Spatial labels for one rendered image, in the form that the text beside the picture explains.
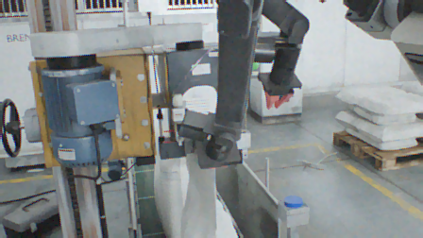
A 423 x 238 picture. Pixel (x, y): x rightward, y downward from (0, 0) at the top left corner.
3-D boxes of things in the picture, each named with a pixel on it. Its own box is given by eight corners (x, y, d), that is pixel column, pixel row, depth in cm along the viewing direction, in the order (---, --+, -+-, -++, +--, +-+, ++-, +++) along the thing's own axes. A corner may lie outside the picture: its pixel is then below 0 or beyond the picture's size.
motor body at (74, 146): (114, 167, 98) (102, 68, 91) (50, 175, 94) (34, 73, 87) (114, 147, 112) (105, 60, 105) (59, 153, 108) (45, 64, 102)
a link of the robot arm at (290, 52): (305, 48, 90) (299, 35, 94) (277, 46, 89) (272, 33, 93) (297, 72, 95) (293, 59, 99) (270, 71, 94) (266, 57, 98)
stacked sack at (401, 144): (419, 148, 363) (420, 136, 360) (380, 154, 353) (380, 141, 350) (376, 128, 425) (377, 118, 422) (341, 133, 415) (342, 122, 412)
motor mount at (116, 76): (127, 138, 97) (121, 74, 92) (100, 141, 95) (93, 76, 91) (126, 111, 123) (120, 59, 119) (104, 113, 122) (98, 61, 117)
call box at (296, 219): (309, 224, 125) (310, 207, 123) (286, 228, 123) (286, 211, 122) (298, 212, 133) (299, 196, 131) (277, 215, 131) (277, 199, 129)
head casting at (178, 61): (247, 132, 126) (245, 39, 118) (172, 141, 121) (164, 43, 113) (224, 110, 154) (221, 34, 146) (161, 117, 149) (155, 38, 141)
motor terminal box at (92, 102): (122, 128, 93) (116, 80, 89) (80, 138, 86) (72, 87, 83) (108, 122, 99) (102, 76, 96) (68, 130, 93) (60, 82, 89)
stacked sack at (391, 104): (445, 112, 351) (447, 97, 347) (382, 120, 336) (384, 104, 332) (413, 103, 390) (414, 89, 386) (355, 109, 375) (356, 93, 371)
